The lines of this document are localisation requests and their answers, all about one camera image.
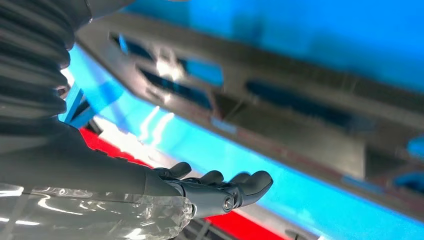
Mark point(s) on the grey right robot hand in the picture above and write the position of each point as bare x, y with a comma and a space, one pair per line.
82, 172

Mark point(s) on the blue metal shelf rack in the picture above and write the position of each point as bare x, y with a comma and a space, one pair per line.
298, 33

